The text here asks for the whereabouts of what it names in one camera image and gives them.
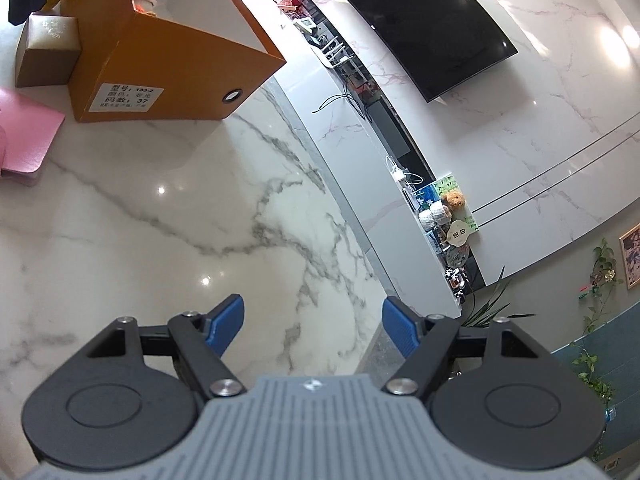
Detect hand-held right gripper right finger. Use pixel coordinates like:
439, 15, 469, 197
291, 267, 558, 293
381, 297, 543, 396

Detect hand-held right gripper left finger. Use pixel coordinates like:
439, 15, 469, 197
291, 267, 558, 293
87, 294, 247, 399

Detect white television cabinet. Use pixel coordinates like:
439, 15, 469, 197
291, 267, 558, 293
220, 0, 486, 306

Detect pink wallet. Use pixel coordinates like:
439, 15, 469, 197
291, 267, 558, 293
0, 86, 67, 181

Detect black television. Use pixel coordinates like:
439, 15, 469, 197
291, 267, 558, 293
325, 0, 519, 104

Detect white charger with cables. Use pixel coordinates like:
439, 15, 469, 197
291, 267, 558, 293
385, 155, 426, 186

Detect trailing ivy plant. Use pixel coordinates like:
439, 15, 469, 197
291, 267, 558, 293
570, 237, 626, 406

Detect tall leafy potted plant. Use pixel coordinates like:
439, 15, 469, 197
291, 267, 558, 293
460, 265, 536, 328

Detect fan-shaped ornament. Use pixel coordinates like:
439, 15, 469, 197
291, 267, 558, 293
445, 217, 473, 248

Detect black cables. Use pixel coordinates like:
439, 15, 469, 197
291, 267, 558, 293
312, 92, 371, 121

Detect small brown box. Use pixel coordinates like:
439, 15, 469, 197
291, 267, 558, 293
14, 14, 82, 88

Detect white router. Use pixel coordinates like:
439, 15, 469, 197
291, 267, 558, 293
320, 37, 351, 68

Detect framed wall picture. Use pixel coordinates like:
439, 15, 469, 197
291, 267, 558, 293
619, 222, 640, 290

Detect orange cardboard box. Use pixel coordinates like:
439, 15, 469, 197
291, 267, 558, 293
67, 0, 288, 123

